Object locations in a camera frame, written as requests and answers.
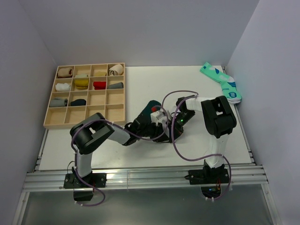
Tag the mint green patterned sock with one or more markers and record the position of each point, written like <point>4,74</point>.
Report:
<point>227,83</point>

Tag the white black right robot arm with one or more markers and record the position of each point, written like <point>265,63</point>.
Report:
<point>219,121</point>

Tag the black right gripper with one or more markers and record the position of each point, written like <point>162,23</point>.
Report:
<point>177,130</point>

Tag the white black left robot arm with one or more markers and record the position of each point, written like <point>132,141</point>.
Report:
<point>89,134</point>

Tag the dark grey rolled sock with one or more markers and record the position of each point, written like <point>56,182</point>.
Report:
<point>118,85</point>

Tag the mustard yellow rolled sock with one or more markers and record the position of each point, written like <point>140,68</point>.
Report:
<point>81,83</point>

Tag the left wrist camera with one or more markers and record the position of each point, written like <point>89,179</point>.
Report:
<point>158,116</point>

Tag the dark navy rolled sock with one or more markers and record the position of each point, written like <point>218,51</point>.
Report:
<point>78,102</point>

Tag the red rolled sock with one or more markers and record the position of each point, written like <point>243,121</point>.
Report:
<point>99,85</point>

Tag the cream brown rolled sock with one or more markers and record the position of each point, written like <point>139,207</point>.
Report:
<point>116,70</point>

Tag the beige rolled sock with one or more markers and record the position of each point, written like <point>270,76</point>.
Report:
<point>65,72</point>

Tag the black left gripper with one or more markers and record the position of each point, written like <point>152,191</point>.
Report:
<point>158,130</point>

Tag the wooden compartment tray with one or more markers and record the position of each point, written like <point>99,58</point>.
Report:
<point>110,103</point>

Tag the white rolled sock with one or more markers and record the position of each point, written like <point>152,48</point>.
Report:
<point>62,87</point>

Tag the dark green reindeer sock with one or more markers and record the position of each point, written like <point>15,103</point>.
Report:
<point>150,110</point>

